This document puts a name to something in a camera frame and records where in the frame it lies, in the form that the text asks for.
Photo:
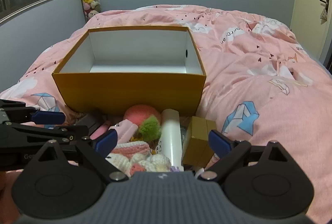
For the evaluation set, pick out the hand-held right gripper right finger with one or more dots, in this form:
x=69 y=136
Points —
x=219 y=142

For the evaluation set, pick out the green fluffy pompom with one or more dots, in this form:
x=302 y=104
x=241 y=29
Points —
x=150 y=127

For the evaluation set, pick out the pink pouch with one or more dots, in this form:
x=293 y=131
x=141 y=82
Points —
x=125 y=130

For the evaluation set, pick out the cream door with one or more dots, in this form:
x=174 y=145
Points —
x=311 y=32

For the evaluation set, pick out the gold box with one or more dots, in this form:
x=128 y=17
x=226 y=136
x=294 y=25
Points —
x=197 y=146

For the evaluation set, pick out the white cylinder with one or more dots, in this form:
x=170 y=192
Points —
x=171 y=141

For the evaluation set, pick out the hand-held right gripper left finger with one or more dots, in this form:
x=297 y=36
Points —
x=106 y=141

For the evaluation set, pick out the orange cardboard box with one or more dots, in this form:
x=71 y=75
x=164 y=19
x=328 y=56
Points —
x=129 y=92

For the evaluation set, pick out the pink printed blanket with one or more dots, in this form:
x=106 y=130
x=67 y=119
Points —
x=259 y=71

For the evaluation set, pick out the purple crochet flower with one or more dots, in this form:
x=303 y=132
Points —
x=175 y=169

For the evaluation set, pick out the pink fluffy ball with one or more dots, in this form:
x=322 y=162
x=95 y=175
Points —
x=140 y=114

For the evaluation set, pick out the crochet bunny with flowers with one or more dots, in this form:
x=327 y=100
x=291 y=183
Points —
x=145 y=159

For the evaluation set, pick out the small hanging bag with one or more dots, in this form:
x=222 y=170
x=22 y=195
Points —
x=323 y=15

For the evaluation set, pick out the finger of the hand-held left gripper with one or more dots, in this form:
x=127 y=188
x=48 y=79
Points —
x=39 y=136
x=49 y=117

